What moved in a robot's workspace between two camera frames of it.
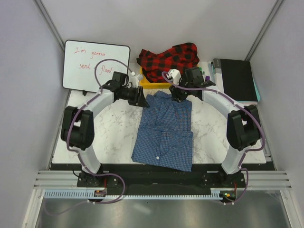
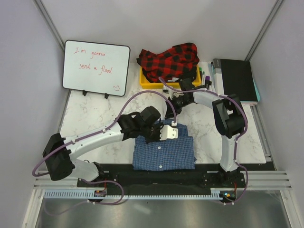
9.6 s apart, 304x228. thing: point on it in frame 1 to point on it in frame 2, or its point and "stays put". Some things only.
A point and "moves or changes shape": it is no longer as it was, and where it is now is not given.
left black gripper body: x=133 y=99 to x=152 y=133
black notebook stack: x=238 y=82 stays put
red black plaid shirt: x=181 y=56 stays put
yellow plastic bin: x=147 y=84 stays put
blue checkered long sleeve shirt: x=164 y=136 moves or changes shape
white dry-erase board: x=87 y=66 stays put
